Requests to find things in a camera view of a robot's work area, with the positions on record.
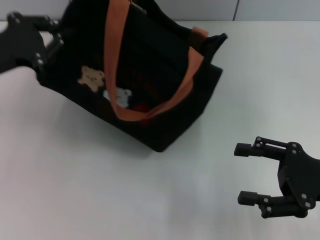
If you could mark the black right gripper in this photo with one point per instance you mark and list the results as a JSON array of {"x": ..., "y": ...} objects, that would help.
[{"x": 300, "y": 177}]

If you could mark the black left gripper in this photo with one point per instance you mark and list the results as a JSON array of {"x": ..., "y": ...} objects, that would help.
[{"x": 20, "y": 45}]

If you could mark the silver zipper pull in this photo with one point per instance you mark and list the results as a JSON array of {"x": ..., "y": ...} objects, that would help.
[{"x": 139, "y": 7}]

